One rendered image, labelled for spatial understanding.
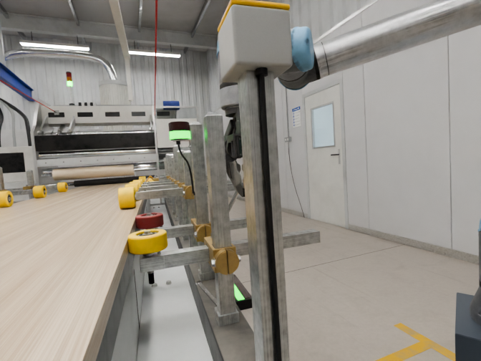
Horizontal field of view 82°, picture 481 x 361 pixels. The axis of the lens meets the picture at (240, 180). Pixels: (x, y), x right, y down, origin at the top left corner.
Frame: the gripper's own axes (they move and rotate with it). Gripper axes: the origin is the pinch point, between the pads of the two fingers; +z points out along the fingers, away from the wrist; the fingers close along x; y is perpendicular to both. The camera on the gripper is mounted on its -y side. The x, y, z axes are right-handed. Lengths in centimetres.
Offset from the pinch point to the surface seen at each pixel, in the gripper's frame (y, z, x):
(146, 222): -17.0, 8.0, -24.2
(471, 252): -110, 88, 248
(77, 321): 36.6, 7.2, -29.2
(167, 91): -913, -263, 46
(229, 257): 12.6, 11.8, -7.7
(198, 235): -12.4, 12.7, -10.2
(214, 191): 9.9, -1.6, -9.2
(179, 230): -19.4, 12.3, -15.0
